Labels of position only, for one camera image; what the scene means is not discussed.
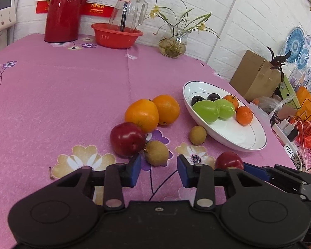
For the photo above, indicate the small blue patterned paper doily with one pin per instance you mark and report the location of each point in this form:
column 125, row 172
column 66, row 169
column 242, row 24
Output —
column 304, row 58

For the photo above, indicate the dark red leafy plant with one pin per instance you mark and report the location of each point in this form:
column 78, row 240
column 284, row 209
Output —
column 278, row 62

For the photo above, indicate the black stick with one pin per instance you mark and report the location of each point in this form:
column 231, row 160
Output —
column 125, row 10

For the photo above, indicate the green plant with yellow flowers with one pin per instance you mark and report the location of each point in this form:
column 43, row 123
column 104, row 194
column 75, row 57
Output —
column 182, row 22

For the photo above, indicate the red apple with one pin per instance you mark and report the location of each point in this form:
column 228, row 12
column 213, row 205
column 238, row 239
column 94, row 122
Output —
column 127, row 140
column 228, row 160

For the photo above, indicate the white plate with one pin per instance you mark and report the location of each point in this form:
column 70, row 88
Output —
column 235, row 134

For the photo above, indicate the green mango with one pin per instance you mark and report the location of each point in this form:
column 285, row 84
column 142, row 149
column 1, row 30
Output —
column 206, row 111
column 226, row 109

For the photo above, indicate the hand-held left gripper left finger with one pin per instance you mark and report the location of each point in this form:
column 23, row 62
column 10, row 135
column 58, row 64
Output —
column 134, row 170

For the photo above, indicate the cardboard box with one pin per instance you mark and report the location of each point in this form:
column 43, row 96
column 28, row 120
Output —
column 254, row 77

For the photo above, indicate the red plastic bag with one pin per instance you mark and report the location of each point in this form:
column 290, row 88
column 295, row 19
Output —
column 309, row 138

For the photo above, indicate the glass vase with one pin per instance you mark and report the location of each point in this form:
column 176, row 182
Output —
column 172, row 46

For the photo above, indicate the orange paper bag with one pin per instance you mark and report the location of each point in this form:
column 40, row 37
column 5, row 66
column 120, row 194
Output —
column 307, row 101

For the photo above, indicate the glass pitcher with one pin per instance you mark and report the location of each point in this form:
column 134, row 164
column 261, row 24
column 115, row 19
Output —
column 133, row 13

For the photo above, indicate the brown kiwi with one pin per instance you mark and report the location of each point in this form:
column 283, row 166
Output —
column 156, row 153
column 197, row 135

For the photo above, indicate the small mandarin with stem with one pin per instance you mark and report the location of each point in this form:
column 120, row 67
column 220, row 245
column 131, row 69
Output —
column 232, row 102

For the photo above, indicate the dark purple plum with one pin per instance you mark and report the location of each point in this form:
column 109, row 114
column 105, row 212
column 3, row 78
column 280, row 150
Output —
column 213, row 97
column 197, row 100

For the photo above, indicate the white power strip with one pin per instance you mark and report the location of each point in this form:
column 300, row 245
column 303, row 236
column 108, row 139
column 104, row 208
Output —
column 285, row 129

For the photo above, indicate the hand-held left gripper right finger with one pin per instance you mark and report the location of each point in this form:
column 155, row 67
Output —
column 182, row 171

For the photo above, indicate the clear plastic bag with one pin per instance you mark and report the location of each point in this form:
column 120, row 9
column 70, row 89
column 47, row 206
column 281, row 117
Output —
column 268, row 105

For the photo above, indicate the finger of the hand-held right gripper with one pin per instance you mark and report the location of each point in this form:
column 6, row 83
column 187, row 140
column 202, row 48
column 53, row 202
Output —
column 255, row 170

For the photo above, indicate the red thermos jug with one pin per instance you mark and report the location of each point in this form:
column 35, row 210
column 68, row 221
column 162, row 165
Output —
column 64, row 13

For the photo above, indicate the pink floral tablecloth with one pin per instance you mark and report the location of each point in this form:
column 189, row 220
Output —
column 67, row 88

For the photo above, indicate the red plastic basin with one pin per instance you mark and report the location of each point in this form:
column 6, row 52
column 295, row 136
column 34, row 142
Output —
column 116, row 39

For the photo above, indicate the large orange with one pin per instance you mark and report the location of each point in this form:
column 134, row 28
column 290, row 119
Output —
column 142, row 115
column 167, row 109

